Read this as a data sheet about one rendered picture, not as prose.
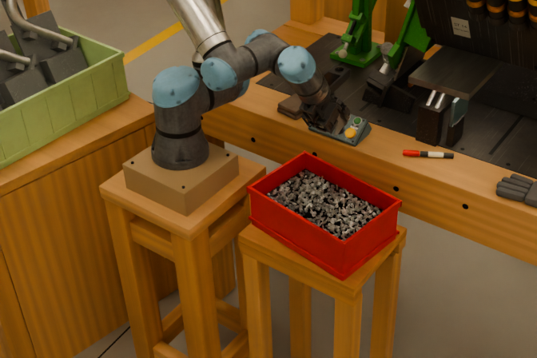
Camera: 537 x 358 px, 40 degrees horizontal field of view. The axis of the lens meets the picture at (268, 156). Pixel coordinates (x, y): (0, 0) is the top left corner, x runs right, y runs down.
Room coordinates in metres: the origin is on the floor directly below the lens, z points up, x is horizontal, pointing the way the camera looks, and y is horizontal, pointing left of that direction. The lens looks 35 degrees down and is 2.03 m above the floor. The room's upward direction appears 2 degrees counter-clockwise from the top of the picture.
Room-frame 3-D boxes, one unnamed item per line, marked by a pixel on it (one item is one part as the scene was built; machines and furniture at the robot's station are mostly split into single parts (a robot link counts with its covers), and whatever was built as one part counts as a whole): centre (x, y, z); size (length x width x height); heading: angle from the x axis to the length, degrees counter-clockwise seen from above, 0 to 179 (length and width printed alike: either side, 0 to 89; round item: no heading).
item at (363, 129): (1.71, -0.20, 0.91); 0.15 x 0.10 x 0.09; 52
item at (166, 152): (1.60, 0.23, 0.97); 0.15 x 0.15 x 0.10
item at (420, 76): (1.70, -0.53, 1.11); 0.39 x 0.16 x 0.03; 142
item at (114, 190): (1.60, 0.23, 0.83); 0.32 x 0.32 x 0.04; 53
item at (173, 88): (1.61, 0.22, 1.09); 0.13 x 0.12 x 0.14; 132
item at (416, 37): (1.83, -0.43, 1.17); 0.13 x 0.12 x 0.20; 52
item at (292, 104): (1.84, -0.09, 0.91); 0.10 x 0.08 x 0.03; 132
